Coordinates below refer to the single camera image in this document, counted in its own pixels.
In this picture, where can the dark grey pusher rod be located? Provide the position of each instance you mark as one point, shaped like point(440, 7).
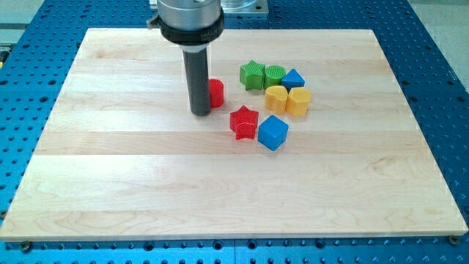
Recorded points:
point(196, 71)

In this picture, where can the green star block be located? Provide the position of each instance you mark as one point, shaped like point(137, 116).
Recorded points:
point(252, 75)

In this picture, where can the red star block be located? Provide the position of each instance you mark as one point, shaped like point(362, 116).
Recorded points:
point(244, 122)

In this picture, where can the blue cube block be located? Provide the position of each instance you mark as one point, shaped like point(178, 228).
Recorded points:
point(273, 133)

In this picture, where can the red cylinder block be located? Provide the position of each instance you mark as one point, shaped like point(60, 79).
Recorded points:
point(216, 89)

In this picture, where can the green cylinder block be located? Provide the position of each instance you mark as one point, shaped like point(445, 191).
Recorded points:
point(273, 75)

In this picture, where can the yellow heart block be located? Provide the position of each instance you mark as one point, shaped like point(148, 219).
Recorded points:
point(276, 99)

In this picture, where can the blue triangle block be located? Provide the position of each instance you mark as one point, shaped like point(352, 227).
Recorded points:
point(292, 80)

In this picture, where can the yellow hexagon block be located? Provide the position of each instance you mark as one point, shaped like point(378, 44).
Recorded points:
point(298, 101)

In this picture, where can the light wooden board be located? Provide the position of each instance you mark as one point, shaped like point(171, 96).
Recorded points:
point(122, 158)

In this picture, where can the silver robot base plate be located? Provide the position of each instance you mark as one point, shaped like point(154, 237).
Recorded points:
point(245, 7)

